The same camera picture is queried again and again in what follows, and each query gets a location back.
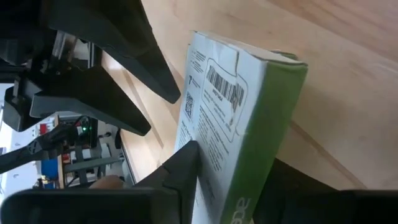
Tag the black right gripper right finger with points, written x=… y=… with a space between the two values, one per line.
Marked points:
x=311 y=205

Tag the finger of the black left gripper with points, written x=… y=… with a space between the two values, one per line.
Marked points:
x=124 y=34
x=93 y=96

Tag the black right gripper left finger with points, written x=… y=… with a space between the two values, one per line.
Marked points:
x=183 y=174

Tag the white cardboard box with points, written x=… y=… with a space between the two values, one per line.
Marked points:
x=224 y=109

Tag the person's hand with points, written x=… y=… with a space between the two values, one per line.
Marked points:
x=107 y=183

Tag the black diagonal frame brace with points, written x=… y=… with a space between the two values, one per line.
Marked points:
x=37 y=149

